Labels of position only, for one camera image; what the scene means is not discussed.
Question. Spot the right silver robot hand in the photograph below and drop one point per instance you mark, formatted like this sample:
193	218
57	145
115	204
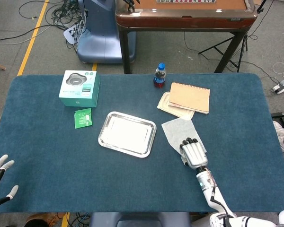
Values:
195	153

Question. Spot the white cloth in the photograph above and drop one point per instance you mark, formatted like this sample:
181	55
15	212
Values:
177	128

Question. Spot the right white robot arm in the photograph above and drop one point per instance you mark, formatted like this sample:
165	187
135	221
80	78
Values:
207	183

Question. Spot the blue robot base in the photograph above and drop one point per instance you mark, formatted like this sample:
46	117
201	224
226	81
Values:
101	40

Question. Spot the silver metal tray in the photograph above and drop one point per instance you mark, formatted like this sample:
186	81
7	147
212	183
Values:
126	133

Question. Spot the brown spiral notebook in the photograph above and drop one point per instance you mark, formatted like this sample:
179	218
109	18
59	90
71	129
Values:
190	97

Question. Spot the beige plastic container lid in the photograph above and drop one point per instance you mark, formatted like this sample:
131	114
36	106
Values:
164	104

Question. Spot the brown bag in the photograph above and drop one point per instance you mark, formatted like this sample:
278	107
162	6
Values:
45	220

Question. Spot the blue felt table mat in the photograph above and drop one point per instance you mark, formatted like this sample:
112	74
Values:
61	153

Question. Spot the blue capped drink bottle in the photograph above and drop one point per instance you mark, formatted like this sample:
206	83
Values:
159	78

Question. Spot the grey robot torso base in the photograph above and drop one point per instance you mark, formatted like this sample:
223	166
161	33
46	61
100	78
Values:
139	220

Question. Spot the white shoe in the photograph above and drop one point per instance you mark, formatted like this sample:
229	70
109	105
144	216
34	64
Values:
279	133

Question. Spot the green foil packet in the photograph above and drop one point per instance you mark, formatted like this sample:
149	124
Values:
83	118

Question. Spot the black tripod stand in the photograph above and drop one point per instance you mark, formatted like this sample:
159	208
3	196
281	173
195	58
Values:
218	49

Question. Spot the teal product box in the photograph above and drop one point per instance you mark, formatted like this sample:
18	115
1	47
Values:
78	93

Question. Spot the brown mahjong table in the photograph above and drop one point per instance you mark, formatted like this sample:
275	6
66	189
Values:
184	20

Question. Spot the face-up mahjong tile row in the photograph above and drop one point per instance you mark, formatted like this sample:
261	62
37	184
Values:
184	1

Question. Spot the white multi-socket power strip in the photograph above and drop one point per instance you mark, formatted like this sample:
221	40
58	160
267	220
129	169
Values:
69	34

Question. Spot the black-fingered background robot hand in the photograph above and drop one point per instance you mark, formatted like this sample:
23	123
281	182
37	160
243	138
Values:
130	4

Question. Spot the black metal base frame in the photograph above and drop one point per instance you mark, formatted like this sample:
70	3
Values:
282	117

